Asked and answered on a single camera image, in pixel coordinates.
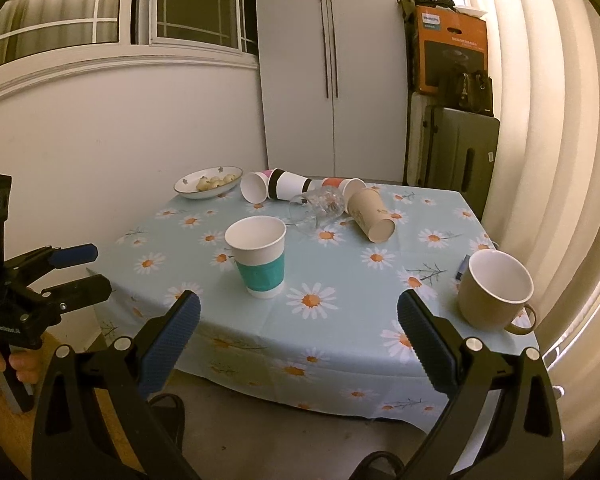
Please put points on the cream curtain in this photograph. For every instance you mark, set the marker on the cream curtain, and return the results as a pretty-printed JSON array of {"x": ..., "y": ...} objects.
[{"x": 545, "y": 135}]

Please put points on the black item on floor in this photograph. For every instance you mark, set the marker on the black item on floor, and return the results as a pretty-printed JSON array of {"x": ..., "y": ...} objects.
[{"x": 167, "y": 422}]

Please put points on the black handbag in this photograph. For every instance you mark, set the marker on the black handbag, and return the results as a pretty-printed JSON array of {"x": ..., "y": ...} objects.
[{"x": 472, "y": 91}]

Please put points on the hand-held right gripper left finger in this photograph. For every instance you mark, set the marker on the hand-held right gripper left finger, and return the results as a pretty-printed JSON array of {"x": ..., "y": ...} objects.
[{"x": 172, "y": 345}]

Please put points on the pile of pale round snacks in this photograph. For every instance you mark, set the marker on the pile of pale round snacks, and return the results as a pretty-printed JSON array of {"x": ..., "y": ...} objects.
[{"x": 215, "y": 182}]

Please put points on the white floral plate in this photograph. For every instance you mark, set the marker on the white floral plate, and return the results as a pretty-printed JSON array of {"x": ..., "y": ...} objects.
[{"x": 187, "y": 186}]

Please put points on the small blue packet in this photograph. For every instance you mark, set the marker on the small blue packet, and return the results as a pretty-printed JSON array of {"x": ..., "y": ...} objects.
[{"x": 462, "y": 266}]

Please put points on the brown paper cup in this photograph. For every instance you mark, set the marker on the brown paper cup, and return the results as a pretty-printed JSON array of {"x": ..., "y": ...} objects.
[{"x": 371, "y": 212}]

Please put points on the orange cardboard box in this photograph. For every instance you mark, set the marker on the orange cardboard box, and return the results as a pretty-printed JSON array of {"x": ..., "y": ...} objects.
[{"x": 445, "y": 40}]

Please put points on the white black-banded paper cup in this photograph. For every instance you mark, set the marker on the white black-banded paper cup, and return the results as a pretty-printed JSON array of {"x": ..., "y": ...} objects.
[{"x": 291, "y": 183}]

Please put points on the clear glass cup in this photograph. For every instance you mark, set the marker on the clear glass cup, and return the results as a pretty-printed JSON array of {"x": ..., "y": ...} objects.
[{"x": 314, "y": 208}]

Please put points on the white framed window sash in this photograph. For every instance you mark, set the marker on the white framed window sash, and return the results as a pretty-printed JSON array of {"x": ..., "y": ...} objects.
[
  {"x": 200, "y": 5},
  {"x": 55, "y": 15}
]

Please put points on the white and pink paper cup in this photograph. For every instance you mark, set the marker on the white and pink paper cup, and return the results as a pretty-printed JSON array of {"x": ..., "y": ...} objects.
[{"x": 252, "y": 187}]

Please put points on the red and white paper cup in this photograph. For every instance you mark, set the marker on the red and white paper cup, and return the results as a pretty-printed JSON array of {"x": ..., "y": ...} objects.
[{"x": 341, "y": 183}]

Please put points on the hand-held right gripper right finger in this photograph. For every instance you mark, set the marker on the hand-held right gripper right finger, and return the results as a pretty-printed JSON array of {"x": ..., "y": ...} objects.
[{"x": 425, "y": 340}]

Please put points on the beige ceramic mug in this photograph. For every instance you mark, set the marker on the beige ceramic mug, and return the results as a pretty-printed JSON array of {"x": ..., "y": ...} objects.
[{"x": 480, "y": 305}]

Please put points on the white wardrobe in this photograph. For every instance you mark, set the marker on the white wardrobe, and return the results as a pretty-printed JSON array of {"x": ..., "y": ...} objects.
[{"x": 290, "y": 70}]

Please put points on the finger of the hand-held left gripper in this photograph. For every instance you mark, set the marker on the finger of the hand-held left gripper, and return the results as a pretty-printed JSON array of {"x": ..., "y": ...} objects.
[
  {"x": 87, "y": 290},
  {"x": 72, "y": 255}
]

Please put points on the teal and white paper cup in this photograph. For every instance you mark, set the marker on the teal and white paper cup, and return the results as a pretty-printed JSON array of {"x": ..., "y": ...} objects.
[{"x": 261, "y": 272}]

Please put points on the blue daisy tablecloth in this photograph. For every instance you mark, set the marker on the blue daisy tablecloth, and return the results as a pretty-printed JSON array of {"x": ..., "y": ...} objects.
[{"x": 330, "y": 270}]

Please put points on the dark grey suitcase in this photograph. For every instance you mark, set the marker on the dark grey suitcase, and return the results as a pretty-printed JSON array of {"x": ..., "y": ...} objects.
[{"x": 462, "y": 155}]

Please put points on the person's left hand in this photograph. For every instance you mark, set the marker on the person's left hand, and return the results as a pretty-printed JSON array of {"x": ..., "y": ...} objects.
[{"x": 27, "y": 367}]

